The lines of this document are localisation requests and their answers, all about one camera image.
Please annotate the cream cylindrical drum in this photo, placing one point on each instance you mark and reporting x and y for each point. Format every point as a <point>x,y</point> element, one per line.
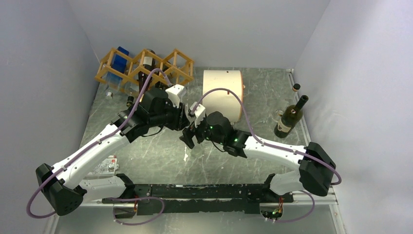
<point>223,101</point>

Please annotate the wooden hexagonal wine rack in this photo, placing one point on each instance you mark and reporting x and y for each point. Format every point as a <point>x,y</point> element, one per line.
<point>180,68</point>

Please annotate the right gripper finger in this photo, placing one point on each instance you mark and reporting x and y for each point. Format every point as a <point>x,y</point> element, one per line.
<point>190,129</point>
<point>187,138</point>

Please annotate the dark green labelled wine bottle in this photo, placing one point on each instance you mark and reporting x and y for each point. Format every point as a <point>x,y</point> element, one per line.
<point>291,116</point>

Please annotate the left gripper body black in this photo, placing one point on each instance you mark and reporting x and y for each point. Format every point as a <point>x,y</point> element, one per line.
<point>173,116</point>

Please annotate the clear glass bottle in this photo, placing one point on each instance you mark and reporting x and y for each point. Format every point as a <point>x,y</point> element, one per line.
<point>279,113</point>

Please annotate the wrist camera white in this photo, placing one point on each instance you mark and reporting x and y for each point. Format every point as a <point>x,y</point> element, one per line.
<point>196,114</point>
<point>175,94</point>

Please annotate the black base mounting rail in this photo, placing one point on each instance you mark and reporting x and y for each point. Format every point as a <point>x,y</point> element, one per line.
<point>156,192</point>

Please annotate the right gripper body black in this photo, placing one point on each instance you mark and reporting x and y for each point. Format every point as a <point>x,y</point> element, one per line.
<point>203,132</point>

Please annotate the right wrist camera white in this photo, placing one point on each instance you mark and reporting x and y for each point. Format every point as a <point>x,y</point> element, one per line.
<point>196,114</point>

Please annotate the white paper card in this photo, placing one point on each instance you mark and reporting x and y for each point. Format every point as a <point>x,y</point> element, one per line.
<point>107,167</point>

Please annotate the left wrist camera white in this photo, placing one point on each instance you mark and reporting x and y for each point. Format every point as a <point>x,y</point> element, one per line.
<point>175,94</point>

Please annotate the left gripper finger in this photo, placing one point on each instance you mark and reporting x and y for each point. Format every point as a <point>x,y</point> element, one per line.
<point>179,126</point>
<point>184,121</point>

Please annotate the dark green bottle silver cap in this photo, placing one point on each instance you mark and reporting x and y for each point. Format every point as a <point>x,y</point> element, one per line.
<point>161,85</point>

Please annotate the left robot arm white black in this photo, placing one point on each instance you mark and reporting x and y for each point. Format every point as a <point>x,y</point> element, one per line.
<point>64,184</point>

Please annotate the blue glass bottle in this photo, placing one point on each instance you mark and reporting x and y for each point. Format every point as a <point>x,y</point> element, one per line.
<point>114,81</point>

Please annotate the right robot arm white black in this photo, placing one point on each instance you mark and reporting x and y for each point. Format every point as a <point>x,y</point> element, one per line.
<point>311,167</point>

